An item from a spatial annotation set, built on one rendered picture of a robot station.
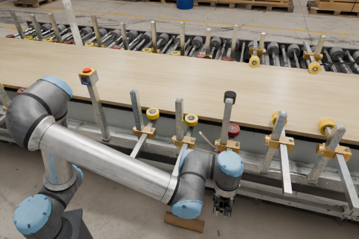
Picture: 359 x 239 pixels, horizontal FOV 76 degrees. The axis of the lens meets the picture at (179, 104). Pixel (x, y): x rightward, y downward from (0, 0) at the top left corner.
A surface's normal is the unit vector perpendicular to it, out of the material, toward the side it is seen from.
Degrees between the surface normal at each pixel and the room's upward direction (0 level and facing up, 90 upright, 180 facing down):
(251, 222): 0
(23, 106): 16
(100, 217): 0
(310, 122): 0
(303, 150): 90
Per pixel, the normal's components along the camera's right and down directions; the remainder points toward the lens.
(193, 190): 0.37, -0.68
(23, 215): -0.04, -0.73
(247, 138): -0.26, 0.59
